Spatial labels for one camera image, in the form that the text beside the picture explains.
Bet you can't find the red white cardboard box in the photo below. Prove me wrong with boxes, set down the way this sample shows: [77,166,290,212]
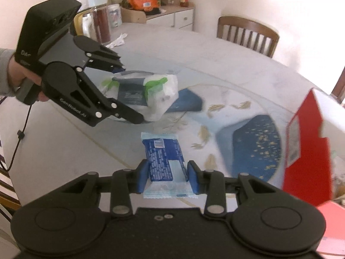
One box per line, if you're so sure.
[281,87,345,256]

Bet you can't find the white green wipes pack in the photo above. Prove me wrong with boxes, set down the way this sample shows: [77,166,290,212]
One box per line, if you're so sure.
[98,71,179,122]

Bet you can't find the glass jar brown contents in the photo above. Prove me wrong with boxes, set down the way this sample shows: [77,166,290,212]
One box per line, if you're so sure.
[92,4,111,44]

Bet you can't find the crumpled white tissue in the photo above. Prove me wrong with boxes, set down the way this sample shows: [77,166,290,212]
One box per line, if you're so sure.
[106,33,127,49]

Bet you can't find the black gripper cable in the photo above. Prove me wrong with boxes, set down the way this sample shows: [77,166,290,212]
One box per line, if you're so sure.
[0,103,33,172]

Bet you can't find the blue white packet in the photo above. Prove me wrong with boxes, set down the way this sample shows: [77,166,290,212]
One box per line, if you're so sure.
[141,133,196,199]

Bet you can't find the white mug with picture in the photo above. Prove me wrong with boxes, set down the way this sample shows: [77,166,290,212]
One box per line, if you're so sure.
[108,3,122,28]

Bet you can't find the person left hand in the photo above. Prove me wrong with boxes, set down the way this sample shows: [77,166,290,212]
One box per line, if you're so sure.
[7,56,42,90]

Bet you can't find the wooden chair behind table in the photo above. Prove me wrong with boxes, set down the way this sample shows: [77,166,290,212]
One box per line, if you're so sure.
[217,16,279,58]

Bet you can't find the white drawer sideboard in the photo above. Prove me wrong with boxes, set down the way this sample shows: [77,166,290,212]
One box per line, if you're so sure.
[146,3,195,32]

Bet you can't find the wooden chair right side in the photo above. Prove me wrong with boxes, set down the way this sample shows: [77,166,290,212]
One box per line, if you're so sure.
[331,68,345,104]

